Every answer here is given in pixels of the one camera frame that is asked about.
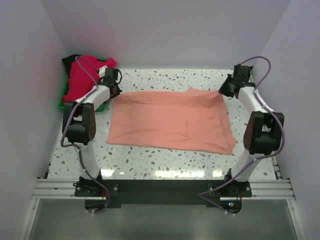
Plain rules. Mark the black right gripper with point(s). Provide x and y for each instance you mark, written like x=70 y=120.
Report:
x=222 y=90

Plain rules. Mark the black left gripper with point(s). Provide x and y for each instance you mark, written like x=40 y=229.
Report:
x=118 y=91

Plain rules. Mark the salmon pink t-shirt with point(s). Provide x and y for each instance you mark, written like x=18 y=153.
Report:
x=194 y=120

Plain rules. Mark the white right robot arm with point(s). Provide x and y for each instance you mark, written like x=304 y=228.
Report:
x=264 y=134

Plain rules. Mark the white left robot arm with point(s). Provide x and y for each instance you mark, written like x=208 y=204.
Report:
x=79 y=120

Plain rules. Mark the magenta t-shirt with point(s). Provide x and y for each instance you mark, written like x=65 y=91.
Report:
x=80 y=83

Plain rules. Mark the green plastic bin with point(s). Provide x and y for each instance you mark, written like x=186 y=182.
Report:
x=65 y=90

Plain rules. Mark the black t-shirt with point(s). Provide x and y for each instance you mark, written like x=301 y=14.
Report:
x=67 y=62

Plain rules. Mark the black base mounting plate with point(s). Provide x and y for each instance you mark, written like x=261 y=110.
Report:
x=116 y=193

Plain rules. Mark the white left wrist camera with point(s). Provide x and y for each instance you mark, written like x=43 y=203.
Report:
x=101 y=71

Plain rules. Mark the aluminium frame rail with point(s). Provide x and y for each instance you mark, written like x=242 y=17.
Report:
x=261 y=189

